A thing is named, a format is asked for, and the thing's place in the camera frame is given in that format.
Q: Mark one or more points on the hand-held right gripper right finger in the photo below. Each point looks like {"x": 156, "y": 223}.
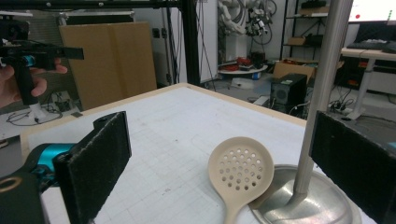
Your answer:
{"x": 355, "y": 161}

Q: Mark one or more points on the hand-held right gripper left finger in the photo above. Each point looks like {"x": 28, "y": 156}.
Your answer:
{"x": 93, "y": 168}

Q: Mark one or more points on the beige slotted spoon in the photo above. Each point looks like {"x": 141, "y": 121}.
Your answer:
{"x": 239, "y": 169}

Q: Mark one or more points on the brown cardboard sheet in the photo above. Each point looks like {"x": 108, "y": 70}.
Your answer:
{"x": 115, "y": 62}

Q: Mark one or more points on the metal ladle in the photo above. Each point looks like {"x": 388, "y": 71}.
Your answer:
{"x": 323, "y": 77}

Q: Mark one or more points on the black computer tower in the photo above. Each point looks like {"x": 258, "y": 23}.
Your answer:
{"x": 288, "y": 91}

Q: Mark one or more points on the white desk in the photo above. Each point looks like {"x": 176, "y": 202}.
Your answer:
{"x": 364, "y": 62}

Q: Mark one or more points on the open cardboard box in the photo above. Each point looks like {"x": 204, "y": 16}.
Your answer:
{"x": 292, "y": 70}

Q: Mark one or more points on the black keyboard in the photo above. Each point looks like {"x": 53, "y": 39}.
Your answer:
{"x": 367, "y": 45}

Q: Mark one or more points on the small cardboard box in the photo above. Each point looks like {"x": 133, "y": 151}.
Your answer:
{"x": 297, "y": 41}

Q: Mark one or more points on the black metal shelf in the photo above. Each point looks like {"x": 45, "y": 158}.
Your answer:
{"x": 306, "y": 28}

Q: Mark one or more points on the round white platform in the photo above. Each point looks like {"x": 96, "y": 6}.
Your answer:
{"x": 243, "y": 71}

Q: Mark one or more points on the monitor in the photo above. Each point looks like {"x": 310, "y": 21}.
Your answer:
{"x": 370, "y": 11}

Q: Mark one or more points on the white robot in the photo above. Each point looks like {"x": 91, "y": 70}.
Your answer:
{"x": 236, "y": 25}

